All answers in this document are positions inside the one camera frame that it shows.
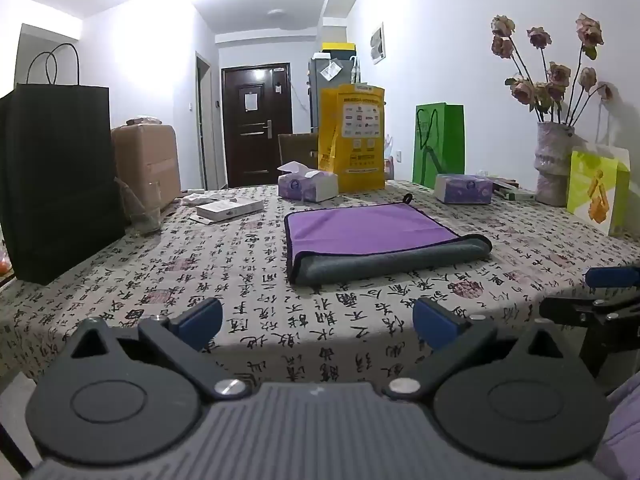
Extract light green paper bag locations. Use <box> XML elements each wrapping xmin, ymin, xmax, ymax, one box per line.
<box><xmin>566</xmin><ymin>145</ymin><xmax>632</xmax><ymax>237</ymax></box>

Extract small green and white box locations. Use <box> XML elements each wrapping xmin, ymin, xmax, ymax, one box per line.
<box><xmin>491</xmin><ymin>178</ymin><xmax>537</xmax><ymax>202</ymax></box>

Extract calligraphy printed tablecloth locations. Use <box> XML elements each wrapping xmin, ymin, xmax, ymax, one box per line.
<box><xmin>0</xmin><ymin>179</ymin><xmax>640</xmax><ymax>413</ymax></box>

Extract wall picture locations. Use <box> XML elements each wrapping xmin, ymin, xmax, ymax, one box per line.
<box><xmin>370</xmin><ymin>22</ymin><xmax>387</xmax><ymax>65</ymax></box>

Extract purple and grey towel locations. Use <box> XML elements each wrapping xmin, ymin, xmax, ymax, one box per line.
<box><xmin>284</xmin><ymin>193</ymin><xmax>493</xmax><ymax>285</ymax></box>

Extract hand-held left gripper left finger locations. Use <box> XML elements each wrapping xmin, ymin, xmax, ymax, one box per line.
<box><xmin>62</xmin><ymin>297</ymin><xmax>253</xmax><ymax>402</ymax></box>

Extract yellow printed bag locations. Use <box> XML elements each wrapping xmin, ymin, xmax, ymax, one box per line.
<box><xmin>317</xmin><ymin>84</ymin><xmax>387</xmax><ymax>193</ymax></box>

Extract dried pink roses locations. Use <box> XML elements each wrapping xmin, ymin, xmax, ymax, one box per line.
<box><xmin>490</xmin><ymin>12</ymin><xmax>615</xmax><ymax>127</ymax></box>

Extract brown chair back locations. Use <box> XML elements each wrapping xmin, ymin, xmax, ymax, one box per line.
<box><xmin>277</xmin><ymin>133</ymin><xmax>320</xmax><ymax>173</ymax></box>

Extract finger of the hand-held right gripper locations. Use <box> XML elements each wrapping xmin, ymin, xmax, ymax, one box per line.
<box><xmin>539</xmin><ymin>295</ymin><xmax>640</xmax><ymax>379</ymax></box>
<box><xmin>584</xmin><ymin>265</ymin><xmax>640</xmax><ymax>290</ymax></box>

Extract dark brown door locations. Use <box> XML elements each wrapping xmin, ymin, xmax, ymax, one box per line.
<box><xmin>221</xmin><ymin>64</ymin><xmax>294</xmax><ymax>190</ymax></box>

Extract purple tissue pack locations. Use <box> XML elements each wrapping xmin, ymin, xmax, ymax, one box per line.
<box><xmin>434</xmin><ymin>173</ymin><xmax>494</xmax><ymax>206</ymax></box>
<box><xmin>277</xmin><ymin>161</ymin><xmax>339</xmax><ymax>204</ymax></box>

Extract white textured vase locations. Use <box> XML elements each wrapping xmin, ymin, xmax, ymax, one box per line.
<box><xmin>533</xmin><ymin>121</ymin><xmax>577</xmax><ymax>207</ymax></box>

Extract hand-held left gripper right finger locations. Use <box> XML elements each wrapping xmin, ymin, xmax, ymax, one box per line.
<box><xmin>387</xmin><ymin>297</ymin><xmax>584</xmax><ymax>403</ymax></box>

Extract yellow box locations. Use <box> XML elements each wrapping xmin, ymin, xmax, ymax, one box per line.
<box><xmin>321</xmin><ymin>41</ymin><xmax>357</xmax><ymax>60</ymax></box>

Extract flat white box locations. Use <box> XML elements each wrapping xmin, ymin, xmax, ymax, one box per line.
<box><xmin>195</xmin><ymin>199</ymin><xmax>265</xmax><ymax>223</ymax></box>

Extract clear glass cup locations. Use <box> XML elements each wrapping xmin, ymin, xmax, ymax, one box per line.
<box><xmin>115</xmin><ymin>177</ymin><xmax>163</xmax><ymax>237</ymax></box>

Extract black paper bag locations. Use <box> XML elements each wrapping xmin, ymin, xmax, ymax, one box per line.
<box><xmin>0</xmin><ymin>43</ymin><xmax>126</xmax><ymax>286</ymax></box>

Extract brown cardboard box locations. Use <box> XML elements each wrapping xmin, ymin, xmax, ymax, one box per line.
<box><xmin>111</xmin><ymin>119</ymin><xmax>182</xmax><ymax>211</ymax></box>

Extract grey refrigerator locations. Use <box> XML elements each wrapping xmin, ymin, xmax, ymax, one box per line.
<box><xmin>307</xmin><ymin>56</ymin><xmax>357</xmax><ymax>133</ymax></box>

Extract person's purple clothing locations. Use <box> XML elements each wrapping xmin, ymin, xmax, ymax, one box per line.
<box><xmin>592</xmin><ymin>372</ymin><xmax>640</xmax><ymax>480</ymax></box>

